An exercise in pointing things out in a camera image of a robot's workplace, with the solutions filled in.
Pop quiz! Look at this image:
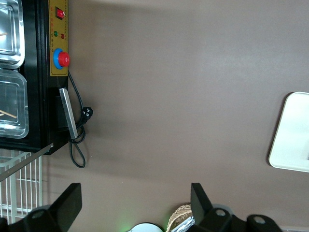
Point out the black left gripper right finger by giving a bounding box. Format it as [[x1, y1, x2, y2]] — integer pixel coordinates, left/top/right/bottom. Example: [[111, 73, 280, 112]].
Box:
[[190, 182, 234, 232]]

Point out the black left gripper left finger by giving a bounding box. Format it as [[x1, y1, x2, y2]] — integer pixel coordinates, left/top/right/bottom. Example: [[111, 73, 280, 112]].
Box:
[[23, 182, 83, 232]]

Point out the cream plastic tray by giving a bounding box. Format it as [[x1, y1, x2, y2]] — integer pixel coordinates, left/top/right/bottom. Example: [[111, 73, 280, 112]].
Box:
[[268, 91, 309, 173]]

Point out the aluminium foil container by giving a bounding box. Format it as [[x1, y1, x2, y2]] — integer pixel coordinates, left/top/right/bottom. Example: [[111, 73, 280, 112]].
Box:
[[172, 216, 196, 232]]

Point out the light oval wicker basket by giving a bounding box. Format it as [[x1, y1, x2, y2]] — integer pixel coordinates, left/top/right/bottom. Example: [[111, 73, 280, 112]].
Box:
[[168, 203, 194, 232]]

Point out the silver machine lever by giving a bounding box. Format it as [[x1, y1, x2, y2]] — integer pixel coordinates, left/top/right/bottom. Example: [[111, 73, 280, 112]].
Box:
[[0, 142, 55, 183]]

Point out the black sealing machine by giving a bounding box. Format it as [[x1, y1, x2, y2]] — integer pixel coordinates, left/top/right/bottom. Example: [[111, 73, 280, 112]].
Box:
[[0, 0, 71, 156]]

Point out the metal food container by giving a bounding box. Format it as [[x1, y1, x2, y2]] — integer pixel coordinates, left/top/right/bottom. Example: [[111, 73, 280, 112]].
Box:
[[0, 69, 30, 140], [0, 0, 26, 70]]

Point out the red emergency push button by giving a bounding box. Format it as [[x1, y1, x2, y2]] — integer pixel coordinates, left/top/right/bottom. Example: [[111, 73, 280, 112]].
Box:
[[52, 47, 71, 70]]

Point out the white wire rack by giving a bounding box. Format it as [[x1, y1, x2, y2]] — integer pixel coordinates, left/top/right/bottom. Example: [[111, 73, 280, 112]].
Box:
[[0, 148, 44, 225]]

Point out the silver machine handle bar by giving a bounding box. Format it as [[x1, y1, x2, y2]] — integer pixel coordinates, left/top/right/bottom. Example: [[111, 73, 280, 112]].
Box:
[[58, 87, 79, 140]]

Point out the black power cable with plug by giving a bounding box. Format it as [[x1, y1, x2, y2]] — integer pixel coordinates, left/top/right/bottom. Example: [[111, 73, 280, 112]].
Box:
[[67, 70, 94, 168]]

